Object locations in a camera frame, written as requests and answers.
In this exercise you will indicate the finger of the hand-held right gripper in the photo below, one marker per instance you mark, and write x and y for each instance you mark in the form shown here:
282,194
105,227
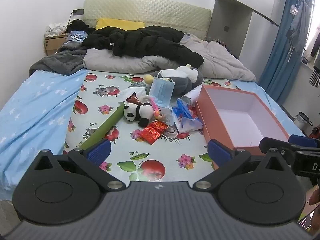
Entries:
302,141
277,143

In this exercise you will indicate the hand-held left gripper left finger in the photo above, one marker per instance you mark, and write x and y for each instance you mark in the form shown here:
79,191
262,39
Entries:
100,151

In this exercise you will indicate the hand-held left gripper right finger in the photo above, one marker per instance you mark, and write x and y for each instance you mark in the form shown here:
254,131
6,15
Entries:
220,153

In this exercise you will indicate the orange cardboard box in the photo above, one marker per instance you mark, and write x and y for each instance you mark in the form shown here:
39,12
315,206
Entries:
240,115

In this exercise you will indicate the pink feathered toy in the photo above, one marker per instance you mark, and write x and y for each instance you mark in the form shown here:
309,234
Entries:
156,110

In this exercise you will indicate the white paper tissue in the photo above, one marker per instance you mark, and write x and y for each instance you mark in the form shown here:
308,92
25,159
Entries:
138,90

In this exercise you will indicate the blue face mask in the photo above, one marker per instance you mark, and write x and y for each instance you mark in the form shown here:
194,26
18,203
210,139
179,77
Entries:
161,92

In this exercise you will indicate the person's right hand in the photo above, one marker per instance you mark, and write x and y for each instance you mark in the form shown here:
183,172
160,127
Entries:
314,195

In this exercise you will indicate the small trash bin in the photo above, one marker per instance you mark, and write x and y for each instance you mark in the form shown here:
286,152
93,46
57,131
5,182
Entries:
302,120

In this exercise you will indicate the green massage stick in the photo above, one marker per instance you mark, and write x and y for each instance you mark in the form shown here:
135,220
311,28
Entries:
105,127

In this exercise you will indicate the blue white plastic bag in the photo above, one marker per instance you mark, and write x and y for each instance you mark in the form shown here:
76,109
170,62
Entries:
185,120

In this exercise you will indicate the red foil packet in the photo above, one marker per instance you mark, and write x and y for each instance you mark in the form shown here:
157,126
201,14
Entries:
158,126
148,136

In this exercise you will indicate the dark lit screen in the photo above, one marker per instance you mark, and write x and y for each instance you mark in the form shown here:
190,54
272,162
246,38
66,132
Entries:
306,221

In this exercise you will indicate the fruit printed mat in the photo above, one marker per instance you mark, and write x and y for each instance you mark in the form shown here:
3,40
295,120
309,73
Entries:
162,155

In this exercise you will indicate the panda plush toy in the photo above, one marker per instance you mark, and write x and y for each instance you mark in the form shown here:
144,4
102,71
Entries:
143,111

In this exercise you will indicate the dark red snack packet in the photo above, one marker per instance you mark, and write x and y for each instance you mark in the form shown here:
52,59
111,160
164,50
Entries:
132,98

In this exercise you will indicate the striped cloth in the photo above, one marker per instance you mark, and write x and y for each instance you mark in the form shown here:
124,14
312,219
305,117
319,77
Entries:
315,78

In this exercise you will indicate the white cylindrical bottle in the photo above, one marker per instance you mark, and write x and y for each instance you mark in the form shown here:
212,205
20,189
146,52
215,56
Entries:
193,95

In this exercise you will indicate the light blue bed sheet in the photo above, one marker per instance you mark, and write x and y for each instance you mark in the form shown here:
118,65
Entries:
32,110

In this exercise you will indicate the grey plush toy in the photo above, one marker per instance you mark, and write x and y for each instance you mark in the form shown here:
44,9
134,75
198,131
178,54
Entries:
185,82

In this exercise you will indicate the blue curtain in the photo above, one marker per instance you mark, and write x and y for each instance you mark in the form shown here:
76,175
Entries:
280,62

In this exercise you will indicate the light grey duvet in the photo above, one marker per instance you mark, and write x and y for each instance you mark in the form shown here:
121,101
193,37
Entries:
220,57

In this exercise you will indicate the dark grey blanket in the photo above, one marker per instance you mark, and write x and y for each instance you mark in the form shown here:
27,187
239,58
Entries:
57,62

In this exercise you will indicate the window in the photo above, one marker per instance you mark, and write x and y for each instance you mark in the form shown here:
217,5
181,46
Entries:
315,37

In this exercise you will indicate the hanging grey clothes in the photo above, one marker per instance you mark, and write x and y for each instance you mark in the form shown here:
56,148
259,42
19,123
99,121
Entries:
300,27

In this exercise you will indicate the cardboard box nightstand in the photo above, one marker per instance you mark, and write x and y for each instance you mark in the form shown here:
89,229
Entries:
53,45

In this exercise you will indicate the blue white packet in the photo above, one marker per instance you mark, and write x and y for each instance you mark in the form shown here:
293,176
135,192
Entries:
76,35

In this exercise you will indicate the black jacket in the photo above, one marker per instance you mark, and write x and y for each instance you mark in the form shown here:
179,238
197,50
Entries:
150,42

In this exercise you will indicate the black clothing pile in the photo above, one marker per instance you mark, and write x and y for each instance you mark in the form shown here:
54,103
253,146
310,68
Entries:
78,26

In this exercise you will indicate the yellow pillow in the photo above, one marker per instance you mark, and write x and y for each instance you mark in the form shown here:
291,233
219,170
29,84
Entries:
117,23

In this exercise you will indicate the white crumpled cloth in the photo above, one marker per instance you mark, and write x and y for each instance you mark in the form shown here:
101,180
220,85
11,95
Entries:
55,28

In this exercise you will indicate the grey cabinet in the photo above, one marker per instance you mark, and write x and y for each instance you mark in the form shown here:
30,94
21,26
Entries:
225,12

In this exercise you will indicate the cream quilted headboard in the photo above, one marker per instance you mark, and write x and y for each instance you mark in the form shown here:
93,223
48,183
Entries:
150,12

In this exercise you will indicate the wall switch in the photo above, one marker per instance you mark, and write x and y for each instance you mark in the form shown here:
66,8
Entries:
227,28

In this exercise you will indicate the dark wall socket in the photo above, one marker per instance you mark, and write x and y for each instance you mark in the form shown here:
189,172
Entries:
78,12

